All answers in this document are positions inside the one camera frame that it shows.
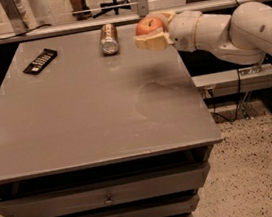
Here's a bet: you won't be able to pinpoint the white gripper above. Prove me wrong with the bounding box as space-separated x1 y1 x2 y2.
134 10 203 53

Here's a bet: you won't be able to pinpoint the red apple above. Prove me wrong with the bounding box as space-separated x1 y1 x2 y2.
135 16 163 36

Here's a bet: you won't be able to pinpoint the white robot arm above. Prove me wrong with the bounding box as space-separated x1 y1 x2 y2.
134 1 272 65

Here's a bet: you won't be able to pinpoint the orange soda can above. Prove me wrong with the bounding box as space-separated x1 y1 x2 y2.
99 23 119 55

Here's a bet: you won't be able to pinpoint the black office chair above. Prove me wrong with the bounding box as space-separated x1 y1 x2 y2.
93 0 131 18

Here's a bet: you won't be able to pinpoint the grey metal base beam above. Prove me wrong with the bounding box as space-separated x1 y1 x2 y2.
192 63 272 99

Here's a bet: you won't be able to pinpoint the person's legs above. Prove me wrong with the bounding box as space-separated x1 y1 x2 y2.
69 0 91 21

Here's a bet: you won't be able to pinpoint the black remote control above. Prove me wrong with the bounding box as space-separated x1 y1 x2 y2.
24 48 58 75

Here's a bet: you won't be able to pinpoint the grey drawer cabinet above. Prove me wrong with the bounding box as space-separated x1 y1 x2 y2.
0 26 221 217

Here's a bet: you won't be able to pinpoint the top grey drawer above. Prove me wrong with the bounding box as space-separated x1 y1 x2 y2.
0 162 210 217

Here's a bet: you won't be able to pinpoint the grey metal rail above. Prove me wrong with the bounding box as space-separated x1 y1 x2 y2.
0 0 272 45

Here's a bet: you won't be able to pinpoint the black cable at floor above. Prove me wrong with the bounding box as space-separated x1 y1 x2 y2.
195 0 257 126

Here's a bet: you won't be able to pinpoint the black cable on rail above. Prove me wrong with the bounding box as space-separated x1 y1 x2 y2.
0 22 54 42

